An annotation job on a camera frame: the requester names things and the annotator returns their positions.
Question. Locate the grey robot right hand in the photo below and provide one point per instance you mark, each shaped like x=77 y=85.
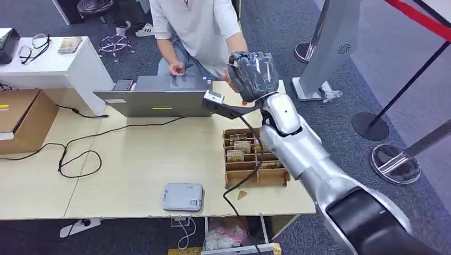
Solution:
x=255 y=77

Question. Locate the grey flat device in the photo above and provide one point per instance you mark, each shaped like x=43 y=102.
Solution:
x=183 y=197

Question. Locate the small cardboard scrap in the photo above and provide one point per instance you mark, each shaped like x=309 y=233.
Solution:
x=241 y=194

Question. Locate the grey laptop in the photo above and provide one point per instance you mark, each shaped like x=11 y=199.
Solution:
x=158 y=102

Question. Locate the white side cabinet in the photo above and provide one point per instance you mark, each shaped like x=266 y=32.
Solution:
x=70 y=72

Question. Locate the chrome stanchion post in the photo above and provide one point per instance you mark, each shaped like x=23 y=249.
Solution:
x=394 y=165

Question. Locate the person's hand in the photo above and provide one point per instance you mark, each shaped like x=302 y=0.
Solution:
x=226 y=79
x=177 y=68

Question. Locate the brown card stack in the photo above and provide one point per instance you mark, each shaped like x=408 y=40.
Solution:
x=69 y=45

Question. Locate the black round stool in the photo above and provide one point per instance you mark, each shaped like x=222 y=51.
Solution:
x=95 y=6

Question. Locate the wooden card box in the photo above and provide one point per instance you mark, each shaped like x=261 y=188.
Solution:
x=253 y=177

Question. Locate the red barrier belt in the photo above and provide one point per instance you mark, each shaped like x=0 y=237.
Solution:
x=422 y=19

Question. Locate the person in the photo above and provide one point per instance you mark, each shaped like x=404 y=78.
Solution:
x=197 y=28

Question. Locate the grey kiosk stand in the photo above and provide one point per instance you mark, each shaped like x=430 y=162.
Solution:
x=331 y=45

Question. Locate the person's right hand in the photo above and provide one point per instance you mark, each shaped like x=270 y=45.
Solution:
x=177 y=68

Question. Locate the round stanchion base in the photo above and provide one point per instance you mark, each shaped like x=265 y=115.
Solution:
x=303 y=52

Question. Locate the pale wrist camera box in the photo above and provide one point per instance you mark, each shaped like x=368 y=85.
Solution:
x=213 y=96

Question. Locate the white sneaker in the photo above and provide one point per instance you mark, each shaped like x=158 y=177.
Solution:
x=123 y=28
x=145 y=30

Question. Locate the brown printed card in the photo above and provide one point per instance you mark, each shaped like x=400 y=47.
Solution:
x=238 y=137
x=257 y=146
x=271 y=164
x=235 y=156
x=242 y=147

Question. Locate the person's left hand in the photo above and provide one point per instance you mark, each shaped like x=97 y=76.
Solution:
x=226 y=79

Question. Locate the cardboard box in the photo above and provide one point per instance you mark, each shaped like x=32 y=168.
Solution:
x=24 y=119

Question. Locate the chrome chair base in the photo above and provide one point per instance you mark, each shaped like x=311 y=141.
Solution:
x=116 y=44

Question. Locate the black-rimmed glasses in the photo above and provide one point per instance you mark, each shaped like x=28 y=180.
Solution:
x=26 y=52

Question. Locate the black stanchion post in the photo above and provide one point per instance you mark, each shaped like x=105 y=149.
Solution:
x=370 y=128

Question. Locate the black camera bracket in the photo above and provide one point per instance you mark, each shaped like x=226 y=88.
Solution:
x=232 y=112

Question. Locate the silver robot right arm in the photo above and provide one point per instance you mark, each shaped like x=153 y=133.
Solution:
x=306 y=151

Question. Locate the white power strip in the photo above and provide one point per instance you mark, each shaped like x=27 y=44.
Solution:
x=75 y=228

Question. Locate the pink plastic bag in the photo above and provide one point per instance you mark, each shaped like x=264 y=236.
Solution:
x=225 y=237

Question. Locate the black card terminal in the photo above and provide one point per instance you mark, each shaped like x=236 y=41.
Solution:
x=7 y=45

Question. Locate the dark smartphone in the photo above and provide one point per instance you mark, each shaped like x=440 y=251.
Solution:
x=123 y=85

